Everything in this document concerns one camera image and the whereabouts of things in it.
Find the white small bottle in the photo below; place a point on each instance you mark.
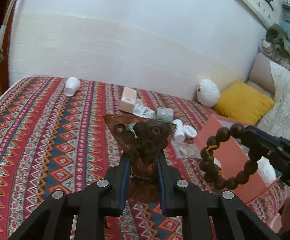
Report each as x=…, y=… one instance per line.
x=179, y=135

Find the pink sofa backrest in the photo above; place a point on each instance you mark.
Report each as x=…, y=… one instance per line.
x=260, y=76

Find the salmon pink storage box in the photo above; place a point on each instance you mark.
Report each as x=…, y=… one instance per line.
x=232, y=159

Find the clear bag with biscuit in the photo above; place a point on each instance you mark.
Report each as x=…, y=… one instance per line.
x=185, y=150

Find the yellow cushion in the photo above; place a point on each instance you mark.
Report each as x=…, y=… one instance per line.
x=243, y=103

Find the white label paper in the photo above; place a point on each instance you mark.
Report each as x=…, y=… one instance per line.
x=143, y=112

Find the grey ribbed cup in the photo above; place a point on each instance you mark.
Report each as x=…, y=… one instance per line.
x=164, y=114

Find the white ribbed paper cup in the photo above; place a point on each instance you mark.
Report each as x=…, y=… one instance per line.
x=71, y=86

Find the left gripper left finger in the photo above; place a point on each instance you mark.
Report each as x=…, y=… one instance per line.
x=82, y=213

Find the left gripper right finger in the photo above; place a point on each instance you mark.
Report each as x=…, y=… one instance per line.
x=206, y=215

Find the floral folded quilt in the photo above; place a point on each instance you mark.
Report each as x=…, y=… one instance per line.
x=269, y=51

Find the brown fringed pouch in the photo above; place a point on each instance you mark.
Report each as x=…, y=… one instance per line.
x=142, y=148

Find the white lace cover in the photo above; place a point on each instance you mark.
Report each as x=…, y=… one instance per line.
x=276, y=122

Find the pink cardboard box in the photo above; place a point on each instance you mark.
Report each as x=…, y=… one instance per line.
x=128, y=100

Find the green clothes pile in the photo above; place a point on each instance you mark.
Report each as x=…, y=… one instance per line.
x=278, y=37

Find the white yarn ball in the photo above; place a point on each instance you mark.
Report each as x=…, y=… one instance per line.
x=266, y=171

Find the patterned red bedspread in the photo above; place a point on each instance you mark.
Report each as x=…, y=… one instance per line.
x=49, y=141

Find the white fluffy chick toy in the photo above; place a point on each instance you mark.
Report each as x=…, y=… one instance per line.
x=208, y=93

